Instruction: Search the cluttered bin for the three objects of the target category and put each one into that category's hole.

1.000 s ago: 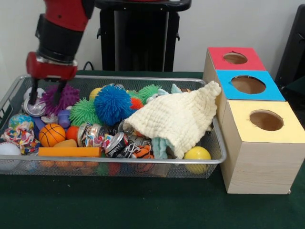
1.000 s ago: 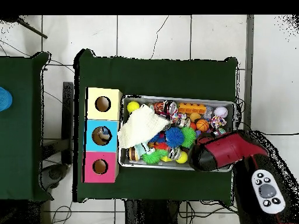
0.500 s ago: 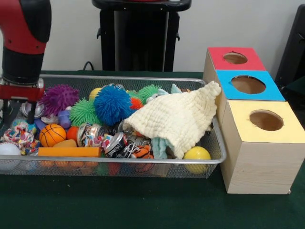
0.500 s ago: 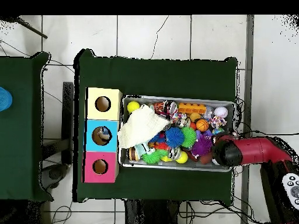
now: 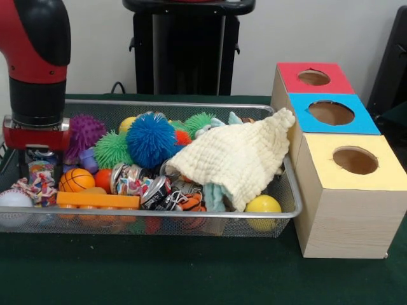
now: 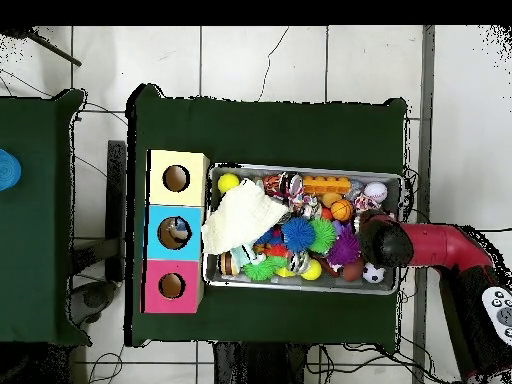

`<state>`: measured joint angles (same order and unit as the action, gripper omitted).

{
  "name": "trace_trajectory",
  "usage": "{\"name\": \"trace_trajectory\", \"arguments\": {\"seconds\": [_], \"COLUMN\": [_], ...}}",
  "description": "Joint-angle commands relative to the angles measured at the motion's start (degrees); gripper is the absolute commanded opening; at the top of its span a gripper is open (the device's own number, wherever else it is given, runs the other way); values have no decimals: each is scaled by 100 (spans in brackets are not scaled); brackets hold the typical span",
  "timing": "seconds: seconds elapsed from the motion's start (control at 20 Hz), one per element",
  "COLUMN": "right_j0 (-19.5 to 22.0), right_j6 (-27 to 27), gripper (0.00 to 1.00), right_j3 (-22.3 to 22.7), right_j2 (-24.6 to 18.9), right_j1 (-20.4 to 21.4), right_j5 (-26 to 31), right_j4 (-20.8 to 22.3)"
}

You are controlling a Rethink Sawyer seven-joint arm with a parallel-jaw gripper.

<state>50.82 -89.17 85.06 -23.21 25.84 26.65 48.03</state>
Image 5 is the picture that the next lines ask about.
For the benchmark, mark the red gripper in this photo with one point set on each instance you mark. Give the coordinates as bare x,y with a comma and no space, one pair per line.
35,138

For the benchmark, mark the mint knitted cloth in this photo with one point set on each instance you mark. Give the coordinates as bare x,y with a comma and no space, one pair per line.
214,197

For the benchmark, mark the cream knitted cloth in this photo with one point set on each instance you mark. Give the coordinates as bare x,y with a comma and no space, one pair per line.
235,155

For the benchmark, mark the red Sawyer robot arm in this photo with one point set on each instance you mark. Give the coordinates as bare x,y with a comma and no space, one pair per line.
31,31

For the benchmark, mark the silver mesh bin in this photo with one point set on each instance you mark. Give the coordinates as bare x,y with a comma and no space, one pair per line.
287,190

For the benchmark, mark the wooden box with three holes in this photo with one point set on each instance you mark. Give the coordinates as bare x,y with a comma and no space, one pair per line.
349,222

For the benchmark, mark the small orange basketball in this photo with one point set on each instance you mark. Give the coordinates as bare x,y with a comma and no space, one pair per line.
76,180

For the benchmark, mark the white baseball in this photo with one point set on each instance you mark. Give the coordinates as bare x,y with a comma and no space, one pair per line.
14,203

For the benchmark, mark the purple spiky ball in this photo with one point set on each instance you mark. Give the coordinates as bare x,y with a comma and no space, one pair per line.
86,130

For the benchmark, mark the orange toy building brick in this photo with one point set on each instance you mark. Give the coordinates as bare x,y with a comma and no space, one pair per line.
98,200

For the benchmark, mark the small green spiky ball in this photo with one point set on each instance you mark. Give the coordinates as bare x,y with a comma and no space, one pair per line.
109,149

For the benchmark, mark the large blue spiky ball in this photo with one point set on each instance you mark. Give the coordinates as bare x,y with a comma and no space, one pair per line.
151,139

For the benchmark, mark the crushed black can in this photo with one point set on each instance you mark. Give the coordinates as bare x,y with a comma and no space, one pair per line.
159,190

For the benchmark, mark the dark green table cloth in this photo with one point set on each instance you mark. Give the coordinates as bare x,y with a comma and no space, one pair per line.
190,273

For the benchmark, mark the yellow smooth ball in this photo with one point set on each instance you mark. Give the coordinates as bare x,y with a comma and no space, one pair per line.
262,205

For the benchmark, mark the green covered side table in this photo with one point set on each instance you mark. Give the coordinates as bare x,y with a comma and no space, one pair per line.
397,117

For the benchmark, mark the black stand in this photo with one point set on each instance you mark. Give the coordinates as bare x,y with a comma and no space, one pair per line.
394,63

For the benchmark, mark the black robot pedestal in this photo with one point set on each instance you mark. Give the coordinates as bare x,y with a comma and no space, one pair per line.
187,47

